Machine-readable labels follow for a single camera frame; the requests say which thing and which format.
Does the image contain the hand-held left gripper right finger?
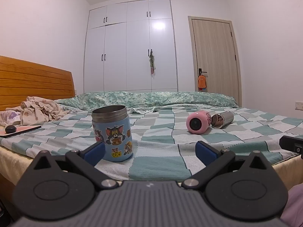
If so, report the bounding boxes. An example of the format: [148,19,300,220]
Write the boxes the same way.
[181,141,274,190]

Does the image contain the green checked blanket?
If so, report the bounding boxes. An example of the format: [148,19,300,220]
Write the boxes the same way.
[0,106,303,180]

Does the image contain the light wooden door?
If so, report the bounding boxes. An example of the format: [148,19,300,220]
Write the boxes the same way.
[188,16,242,107]

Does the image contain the white wardrobe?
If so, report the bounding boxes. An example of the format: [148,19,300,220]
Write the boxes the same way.
[84,0,178,93]

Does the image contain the green floral quilt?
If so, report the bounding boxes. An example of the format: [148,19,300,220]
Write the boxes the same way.
[55,91,239,111]

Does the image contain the orange hanging tag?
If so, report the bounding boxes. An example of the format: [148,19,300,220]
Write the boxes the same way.
[197,75,208,92]

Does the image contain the crumpled beige spotted clothes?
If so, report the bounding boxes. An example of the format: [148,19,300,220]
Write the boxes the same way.
[20,96,70,125]

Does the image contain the pink cup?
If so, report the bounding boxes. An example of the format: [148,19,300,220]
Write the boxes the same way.
[186,110,212,134]

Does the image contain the purple print pillow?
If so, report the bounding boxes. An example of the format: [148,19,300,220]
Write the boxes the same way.
[0,110,23,127]

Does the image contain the silver steel cup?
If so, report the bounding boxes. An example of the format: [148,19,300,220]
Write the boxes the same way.
[210,111,234,129]

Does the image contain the blue cartoon sticker cup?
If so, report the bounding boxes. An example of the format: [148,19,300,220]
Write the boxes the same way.
[91,105,134,162]

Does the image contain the light purple clothing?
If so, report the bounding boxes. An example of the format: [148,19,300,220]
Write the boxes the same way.
[280,184,303,227]

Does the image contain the pink flat notebook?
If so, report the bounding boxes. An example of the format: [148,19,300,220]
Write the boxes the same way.
[0,124,42,138]

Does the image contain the beige mattress sheet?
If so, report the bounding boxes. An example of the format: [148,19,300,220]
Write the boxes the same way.
[0,146,36,186]

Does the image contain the green hanging ornament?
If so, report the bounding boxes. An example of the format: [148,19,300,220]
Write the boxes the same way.
[148,49,156,75]

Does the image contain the wooden bed headboard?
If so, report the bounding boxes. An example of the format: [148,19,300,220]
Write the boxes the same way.
[0,55,76,111]

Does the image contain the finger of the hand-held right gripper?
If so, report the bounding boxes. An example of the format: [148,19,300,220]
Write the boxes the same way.
[279,135,303,159]

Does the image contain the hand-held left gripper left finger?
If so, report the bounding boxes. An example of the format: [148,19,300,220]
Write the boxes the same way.
[31,141,119,191]

